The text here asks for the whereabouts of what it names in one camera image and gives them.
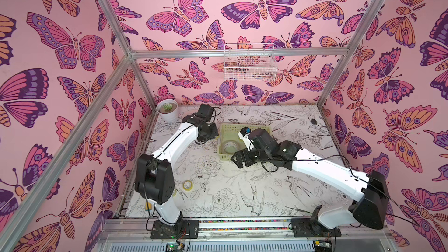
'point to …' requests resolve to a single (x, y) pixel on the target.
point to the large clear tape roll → (230, 146)
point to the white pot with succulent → (168, 111)
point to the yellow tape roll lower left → (188, 185)
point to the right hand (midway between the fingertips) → (236, 158)
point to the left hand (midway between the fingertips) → (216, 133)
